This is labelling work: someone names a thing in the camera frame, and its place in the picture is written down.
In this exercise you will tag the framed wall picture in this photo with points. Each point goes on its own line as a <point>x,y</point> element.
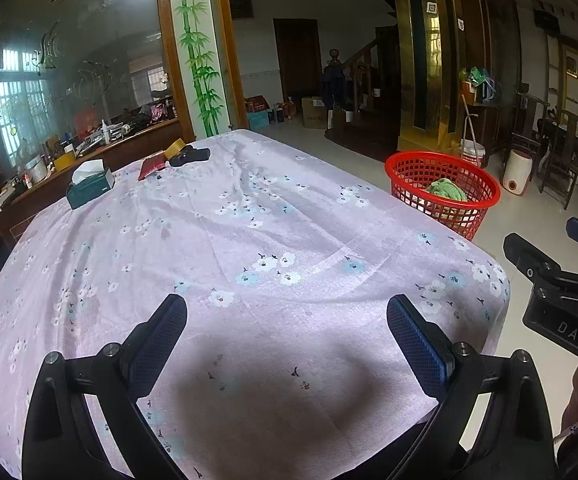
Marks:
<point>241,6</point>

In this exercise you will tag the black handheld device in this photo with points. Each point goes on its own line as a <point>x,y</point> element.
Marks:
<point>189,156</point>

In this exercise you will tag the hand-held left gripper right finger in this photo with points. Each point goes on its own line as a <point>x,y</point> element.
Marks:
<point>414,340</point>

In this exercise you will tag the dark wooden chair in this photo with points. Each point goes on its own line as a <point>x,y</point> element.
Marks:
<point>561,160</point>

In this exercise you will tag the fluffy green towel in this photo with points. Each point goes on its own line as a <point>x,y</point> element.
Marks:
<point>444,189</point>

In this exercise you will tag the yellow tape roll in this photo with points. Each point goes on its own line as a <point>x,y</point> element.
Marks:
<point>174,147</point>

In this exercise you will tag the dark coat on post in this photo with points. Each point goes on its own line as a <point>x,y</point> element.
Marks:
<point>334,85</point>

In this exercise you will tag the blue box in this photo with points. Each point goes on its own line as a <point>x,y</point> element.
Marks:
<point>257,120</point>

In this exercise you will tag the teal tissue box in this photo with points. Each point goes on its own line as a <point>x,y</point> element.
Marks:
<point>91,187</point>

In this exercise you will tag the red plastic basket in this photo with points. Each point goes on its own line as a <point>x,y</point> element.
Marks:
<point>409,170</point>

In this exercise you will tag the large framed glass pane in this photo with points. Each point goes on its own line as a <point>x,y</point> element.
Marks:
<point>69,60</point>

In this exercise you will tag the floral lilac tablecloth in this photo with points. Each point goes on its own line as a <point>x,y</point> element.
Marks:
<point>269,240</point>

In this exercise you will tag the white cylindrical appliance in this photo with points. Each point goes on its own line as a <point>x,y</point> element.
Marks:
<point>516,172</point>

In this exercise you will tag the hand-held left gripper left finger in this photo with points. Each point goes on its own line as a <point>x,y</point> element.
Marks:
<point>161,340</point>

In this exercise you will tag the flat dark red packet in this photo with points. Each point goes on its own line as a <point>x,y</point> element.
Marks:
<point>151,166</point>

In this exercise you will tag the wooden sideboard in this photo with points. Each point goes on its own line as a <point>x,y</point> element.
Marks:
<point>79,160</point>

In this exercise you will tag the bamboo painted panel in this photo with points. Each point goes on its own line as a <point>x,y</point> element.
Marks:
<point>199,45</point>

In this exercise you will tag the white plastic bucket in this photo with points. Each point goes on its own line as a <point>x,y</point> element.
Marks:
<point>473,152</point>

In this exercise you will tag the brown cardboard box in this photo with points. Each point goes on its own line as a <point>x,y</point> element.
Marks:
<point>315,112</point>

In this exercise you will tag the dark wooden door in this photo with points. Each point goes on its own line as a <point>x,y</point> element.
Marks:
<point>296,60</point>

